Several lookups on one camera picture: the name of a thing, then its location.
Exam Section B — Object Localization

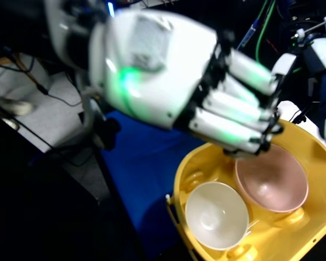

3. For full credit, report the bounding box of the green cable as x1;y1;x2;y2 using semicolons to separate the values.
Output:
255;0;277;63

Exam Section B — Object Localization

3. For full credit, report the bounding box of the black tripod leg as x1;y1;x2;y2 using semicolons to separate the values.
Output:
290;107;308;123

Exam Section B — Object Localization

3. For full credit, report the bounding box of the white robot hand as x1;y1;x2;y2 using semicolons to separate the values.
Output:
88;9;285;160
271;36;326;149

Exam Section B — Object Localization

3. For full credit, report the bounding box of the black floor cable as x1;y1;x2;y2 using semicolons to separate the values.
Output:
0;62;82;108

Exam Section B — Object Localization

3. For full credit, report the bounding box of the blue table cloth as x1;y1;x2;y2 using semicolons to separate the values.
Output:
99;110;207;259

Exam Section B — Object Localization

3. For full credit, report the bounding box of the small pale grey bowl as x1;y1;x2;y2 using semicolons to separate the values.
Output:
184;181;250;251

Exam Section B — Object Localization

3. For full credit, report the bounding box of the large pink bowl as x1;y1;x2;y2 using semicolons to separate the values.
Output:
234;144;309;214

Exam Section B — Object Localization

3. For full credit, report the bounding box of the wooden stool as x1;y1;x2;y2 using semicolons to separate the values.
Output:
0;51;37;85

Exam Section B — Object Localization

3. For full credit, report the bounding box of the yellow plastic tub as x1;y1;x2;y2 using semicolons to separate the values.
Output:
173;119;326;261

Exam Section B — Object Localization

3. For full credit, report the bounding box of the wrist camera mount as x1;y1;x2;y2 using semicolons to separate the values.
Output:
78;81;123;152

